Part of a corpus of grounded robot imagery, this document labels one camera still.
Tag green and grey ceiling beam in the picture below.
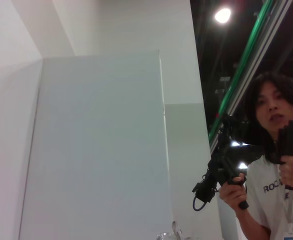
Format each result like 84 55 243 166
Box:
207 0 293 151

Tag clear transparent glasses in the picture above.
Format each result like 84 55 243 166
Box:
156 220 185 240

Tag white partition panel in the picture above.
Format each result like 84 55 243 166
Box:
18 48 175 240

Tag black boxy teleoperation handle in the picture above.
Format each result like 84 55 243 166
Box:
277 119 293 165

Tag person's right hand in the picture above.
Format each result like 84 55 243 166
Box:
218 173 249 212

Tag round ceiling lamp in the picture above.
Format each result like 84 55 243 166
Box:
213 7 232 25

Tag lanyard with badge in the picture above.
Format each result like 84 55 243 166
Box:
280 191 293 240

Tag black teleoperation handle with cables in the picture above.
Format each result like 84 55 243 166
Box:
191 113 265 213

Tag person in white shirt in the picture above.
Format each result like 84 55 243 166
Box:
218 71 293 240

